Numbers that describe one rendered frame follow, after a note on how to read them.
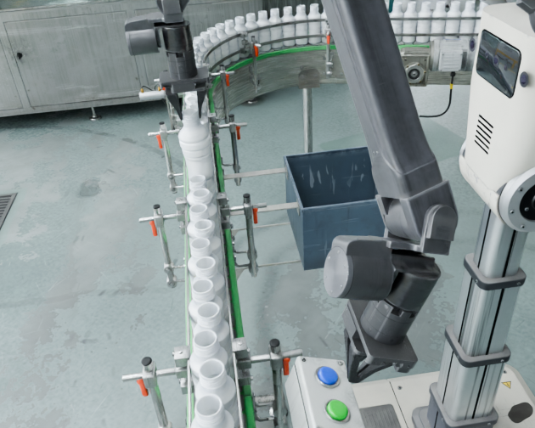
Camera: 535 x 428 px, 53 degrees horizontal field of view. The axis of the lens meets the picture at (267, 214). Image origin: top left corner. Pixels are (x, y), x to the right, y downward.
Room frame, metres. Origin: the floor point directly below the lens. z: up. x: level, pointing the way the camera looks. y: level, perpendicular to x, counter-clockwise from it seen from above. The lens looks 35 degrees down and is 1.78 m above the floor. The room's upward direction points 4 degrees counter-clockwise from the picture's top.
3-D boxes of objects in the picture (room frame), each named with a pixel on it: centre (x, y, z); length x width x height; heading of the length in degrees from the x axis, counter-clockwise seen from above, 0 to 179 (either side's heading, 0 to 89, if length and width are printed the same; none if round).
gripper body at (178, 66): (1.10, 0.15, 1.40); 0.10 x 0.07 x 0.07; 95
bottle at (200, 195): (0.98, 0.14, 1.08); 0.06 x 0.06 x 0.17
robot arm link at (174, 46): (1.10, 0.16, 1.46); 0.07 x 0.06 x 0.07; 96
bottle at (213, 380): (0.51, 0.09, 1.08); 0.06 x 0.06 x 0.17
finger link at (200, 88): (1.10, 0.15, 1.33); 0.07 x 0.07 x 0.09; 5
